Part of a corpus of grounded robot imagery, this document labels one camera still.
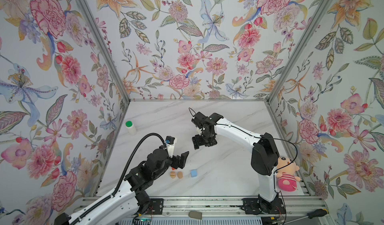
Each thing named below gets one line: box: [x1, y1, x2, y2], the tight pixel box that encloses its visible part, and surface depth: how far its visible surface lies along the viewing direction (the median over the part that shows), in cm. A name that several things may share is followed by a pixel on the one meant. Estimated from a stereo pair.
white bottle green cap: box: [125, 120, 137, 136], surface depth 98 cm
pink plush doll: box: [275, 156, 301, 192], surface depth 79 cm
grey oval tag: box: [188, 211, 203, 220], surface depth 72 cm
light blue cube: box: [190, 169, 198, 178], surface depth 87 cm
